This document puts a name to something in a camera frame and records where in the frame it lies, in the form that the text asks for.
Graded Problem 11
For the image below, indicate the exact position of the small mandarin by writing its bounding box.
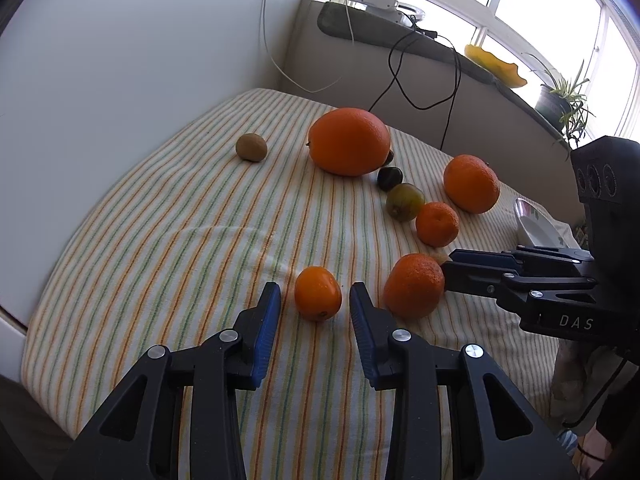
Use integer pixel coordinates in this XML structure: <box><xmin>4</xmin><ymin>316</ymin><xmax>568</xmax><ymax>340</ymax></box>
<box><xmin>416</xmin><ymin>202</ymin><xmax>459</xmax><ymax>248</ymax></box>
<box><xmin>294</xmin><ymin>266</ymin><xmax>342</xmax><ymax>322</ymax></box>

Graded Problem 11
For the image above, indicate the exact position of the medium mandarin orange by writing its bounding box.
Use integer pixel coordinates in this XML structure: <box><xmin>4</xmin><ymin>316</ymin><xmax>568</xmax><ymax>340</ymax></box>
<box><xmin>383</xmin><ymin>254</ymin><xmax>445</xmax><ymax>320</ymax></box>

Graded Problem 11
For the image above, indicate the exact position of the large rough orange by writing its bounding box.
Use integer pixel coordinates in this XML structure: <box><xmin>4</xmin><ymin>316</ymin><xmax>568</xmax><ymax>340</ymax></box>
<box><xmin>442</xmin><ymin>155</ymin><xmax>500</xmax><ymax>214</ymax></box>

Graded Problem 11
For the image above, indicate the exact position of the green kiwi fruit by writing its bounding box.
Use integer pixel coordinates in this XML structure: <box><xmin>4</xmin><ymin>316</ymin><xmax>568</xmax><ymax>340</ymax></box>
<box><xmin>385</xmin><ymin>183</ymin><xmax>425</xmax><ymax>222</ymax></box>

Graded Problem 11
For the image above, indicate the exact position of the dark plum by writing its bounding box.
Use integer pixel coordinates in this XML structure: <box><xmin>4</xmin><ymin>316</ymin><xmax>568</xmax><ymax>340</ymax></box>
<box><xmin>376</xmin><ymin>166</ymin><xmax>404</xmax><ymax>193</ymax></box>
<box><xmin>382</xmin><ymin>150</ymin><xmax>395</xmax><ymax>167</ymax></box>

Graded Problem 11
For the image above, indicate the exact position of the small mandarin front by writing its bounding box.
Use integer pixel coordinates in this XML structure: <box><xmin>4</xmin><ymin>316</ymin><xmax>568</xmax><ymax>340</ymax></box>
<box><xmin>294</xmin><ymin>266</ymin><xmax>342</xmax><ymax>322</ymax></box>

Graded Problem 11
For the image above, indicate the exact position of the large smooth orange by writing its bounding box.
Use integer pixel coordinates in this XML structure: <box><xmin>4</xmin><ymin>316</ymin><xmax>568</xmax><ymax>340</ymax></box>
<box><xmin>307</xmin><ymin>107</ymin><xmax>392</xmax><ymax>177</ymax></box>

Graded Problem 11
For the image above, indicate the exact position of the brown kiwi fruit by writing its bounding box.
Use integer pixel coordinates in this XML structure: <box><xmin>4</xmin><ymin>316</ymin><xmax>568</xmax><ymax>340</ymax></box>
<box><xmin>235</xmin><ymin>133</ymin><xmax>268</xmax><ymax>162</ymax></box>

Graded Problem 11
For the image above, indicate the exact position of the floral white plate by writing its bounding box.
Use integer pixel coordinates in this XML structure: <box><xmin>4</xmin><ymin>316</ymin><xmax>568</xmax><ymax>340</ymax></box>
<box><xmin>513</xmin><ymin>197</ymin><xmax>579</xmax><ymax>248</ymax></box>

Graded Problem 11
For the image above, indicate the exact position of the potted spider plant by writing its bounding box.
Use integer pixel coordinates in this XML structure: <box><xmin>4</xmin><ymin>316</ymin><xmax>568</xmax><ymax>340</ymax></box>
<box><xmin>525</xmin><ymin>52</ymin><xmax>593</xmax><ymax>148</ymax></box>

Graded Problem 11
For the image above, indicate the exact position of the striped tablecloth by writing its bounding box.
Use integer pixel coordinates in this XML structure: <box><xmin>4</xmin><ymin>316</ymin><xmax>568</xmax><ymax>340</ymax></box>
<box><xmin>19</xmin><ymin>86</ymin><xmax>584</xmax><ymax>480</ymax></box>

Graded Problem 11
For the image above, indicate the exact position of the yellow glass dish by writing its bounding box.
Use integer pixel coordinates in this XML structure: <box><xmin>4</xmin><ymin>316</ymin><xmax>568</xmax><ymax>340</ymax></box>
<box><xmin>464</xmin><ymin>44</ymin><xmax>527</xmax><ymax>89</ymax></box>

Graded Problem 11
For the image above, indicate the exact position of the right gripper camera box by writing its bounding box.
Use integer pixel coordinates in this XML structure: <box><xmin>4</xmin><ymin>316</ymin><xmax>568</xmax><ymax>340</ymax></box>
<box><xmin>570</xmin><ymin>136</ymin><xmax>639</xmax><ymax>352</ymax></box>

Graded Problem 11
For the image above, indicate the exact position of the black cable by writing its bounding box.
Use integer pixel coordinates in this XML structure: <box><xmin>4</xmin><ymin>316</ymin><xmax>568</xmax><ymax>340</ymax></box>
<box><xmin>366</xmin><ymin>24</ymin><xmax>462</xmax><ymax>151</ymax></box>

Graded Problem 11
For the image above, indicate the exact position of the white cable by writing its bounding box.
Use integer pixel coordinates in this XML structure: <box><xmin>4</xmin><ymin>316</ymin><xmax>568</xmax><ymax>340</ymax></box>
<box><xmin>259</xmin><ymin>0</ymin><xmax>357</xmax><ymax>96</ymax></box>

